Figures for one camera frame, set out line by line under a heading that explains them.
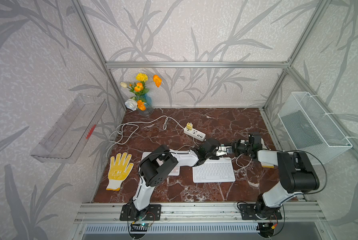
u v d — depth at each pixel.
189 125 1.01
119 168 0.89
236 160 0.87
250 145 0.76
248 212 0.73
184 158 0.57
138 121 1.12
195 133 1.02
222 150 0.77
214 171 0.87
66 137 0.67
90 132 0.67
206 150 0.72
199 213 0.75
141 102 0.89
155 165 0.52
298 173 0.47
